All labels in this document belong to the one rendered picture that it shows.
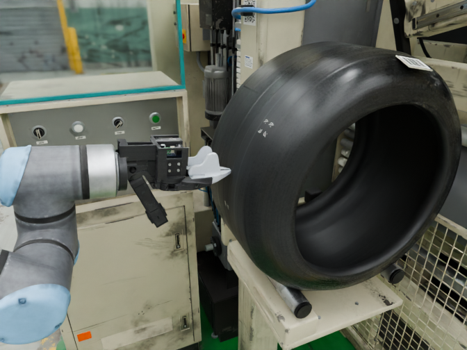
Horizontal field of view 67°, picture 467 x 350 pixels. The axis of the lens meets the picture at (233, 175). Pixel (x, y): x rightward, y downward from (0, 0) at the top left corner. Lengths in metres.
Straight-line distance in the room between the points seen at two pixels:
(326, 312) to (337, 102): 0.58
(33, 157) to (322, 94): 0.46
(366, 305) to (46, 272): 0.79
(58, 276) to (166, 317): 1.13
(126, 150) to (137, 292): 0.98
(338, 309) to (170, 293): 0.77
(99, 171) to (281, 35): 0.59
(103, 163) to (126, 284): 0.94
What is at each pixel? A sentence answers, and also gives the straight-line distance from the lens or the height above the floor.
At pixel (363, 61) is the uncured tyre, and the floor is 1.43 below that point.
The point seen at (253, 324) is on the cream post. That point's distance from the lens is 1.45.
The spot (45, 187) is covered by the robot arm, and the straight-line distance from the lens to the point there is 0.59.
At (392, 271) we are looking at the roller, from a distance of 1.00.
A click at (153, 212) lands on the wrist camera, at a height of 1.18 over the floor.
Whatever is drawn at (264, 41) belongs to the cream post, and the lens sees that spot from 0.95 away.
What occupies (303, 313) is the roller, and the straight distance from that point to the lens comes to 0.87.
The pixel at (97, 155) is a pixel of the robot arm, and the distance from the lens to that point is 0.59.
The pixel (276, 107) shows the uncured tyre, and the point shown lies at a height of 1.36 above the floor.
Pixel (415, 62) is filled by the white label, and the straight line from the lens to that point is 0.75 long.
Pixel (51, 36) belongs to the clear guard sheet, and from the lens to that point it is 1.14.
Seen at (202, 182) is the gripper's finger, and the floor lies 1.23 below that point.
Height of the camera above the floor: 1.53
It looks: 26 degrees down
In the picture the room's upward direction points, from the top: straight up
